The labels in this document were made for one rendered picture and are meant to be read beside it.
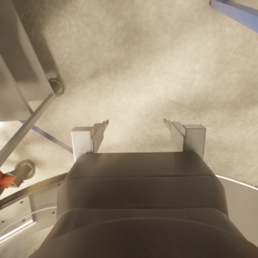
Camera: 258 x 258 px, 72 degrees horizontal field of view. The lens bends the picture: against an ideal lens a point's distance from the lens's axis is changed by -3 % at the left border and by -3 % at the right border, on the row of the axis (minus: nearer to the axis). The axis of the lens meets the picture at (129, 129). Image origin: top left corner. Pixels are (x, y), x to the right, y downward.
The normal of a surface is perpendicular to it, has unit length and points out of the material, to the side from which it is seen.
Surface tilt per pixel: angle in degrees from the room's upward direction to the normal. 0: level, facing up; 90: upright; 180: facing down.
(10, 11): 0
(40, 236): 90
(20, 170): 90
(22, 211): 90
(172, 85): 0
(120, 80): 0
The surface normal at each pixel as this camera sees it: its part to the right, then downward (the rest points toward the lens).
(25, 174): 0.85, -0.33
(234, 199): -0.18, -0.76
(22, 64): -0.12, 0.64
